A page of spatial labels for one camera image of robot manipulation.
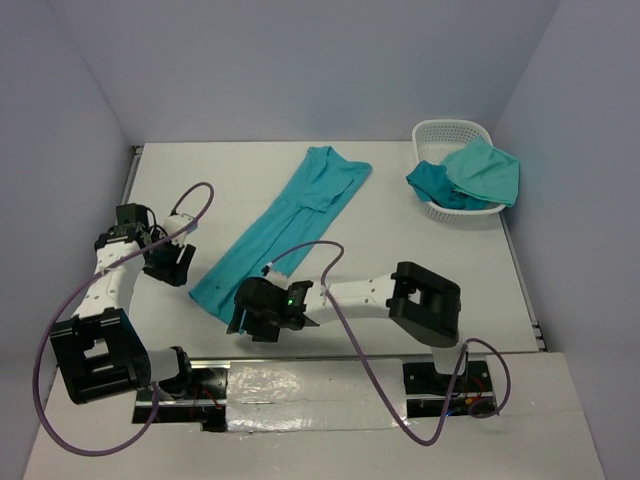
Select turquoise t shirt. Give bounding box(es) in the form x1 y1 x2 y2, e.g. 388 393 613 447
189 146 373 324

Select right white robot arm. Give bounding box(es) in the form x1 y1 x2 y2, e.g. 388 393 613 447
226 261 470 391

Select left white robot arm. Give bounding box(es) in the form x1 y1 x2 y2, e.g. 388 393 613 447
49 203 196 404

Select silver tape patch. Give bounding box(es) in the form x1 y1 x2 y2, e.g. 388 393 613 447
226 360 398 433

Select dark teal t shirt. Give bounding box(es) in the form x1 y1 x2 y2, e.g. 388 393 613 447
406 161 488 211

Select white plastic laundry basket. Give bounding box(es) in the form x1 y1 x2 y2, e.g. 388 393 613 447
411 119 505 222

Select light green t shirt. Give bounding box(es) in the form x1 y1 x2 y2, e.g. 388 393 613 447
441 136 520 207

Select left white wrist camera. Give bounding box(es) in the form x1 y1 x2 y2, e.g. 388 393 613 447
162 213 198 236

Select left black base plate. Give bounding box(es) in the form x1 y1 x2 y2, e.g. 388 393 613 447
154 366 228 433

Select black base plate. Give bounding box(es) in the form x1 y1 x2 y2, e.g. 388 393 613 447
154 366 228 433
402 359 501 419

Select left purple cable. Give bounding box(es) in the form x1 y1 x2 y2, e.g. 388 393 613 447
31 182 216 457

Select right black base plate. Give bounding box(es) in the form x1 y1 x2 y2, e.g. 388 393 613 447
402 359 501 419

